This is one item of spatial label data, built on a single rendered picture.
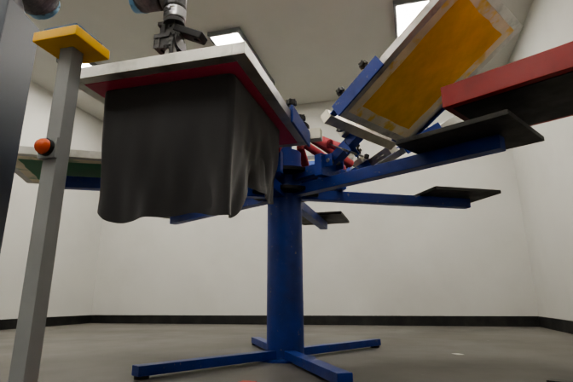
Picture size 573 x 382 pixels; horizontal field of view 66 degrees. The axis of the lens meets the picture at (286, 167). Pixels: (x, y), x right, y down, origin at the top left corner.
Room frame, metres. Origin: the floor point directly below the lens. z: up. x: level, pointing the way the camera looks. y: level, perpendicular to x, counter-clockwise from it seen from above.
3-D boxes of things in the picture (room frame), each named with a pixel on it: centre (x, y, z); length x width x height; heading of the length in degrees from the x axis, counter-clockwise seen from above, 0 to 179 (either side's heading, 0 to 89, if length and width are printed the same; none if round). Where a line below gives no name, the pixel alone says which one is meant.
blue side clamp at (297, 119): (1.69, -0.04, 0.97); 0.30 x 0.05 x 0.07; 165
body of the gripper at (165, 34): (1.29, 0.38, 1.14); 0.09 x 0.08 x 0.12; 75
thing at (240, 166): (1.42, 0.11, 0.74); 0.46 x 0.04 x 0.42; 165
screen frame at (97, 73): (1.53, 0.29, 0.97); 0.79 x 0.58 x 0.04; 165
